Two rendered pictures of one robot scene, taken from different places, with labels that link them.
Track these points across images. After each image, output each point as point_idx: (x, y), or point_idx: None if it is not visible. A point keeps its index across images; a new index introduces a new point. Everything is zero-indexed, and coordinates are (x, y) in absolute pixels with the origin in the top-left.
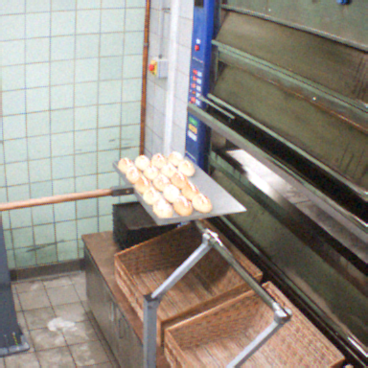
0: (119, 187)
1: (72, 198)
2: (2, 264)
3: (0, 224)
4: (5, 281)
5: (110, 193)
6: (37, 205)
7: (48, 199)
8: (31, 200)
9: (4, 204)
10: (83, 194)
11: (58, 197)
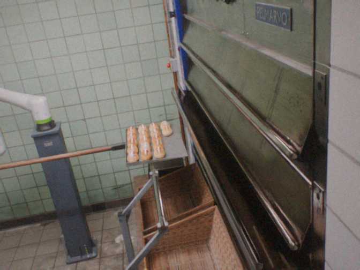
0: (116, 144)
1: (85, 153)
2: (72, 197)
3: (67, 172)
4: (75, 209)
5: (110, 148)
6: (63, 158)
7: (69, 154)
8: (58, 155)
9: (40, 158)
10: (92, 150)
11: (76, 152)
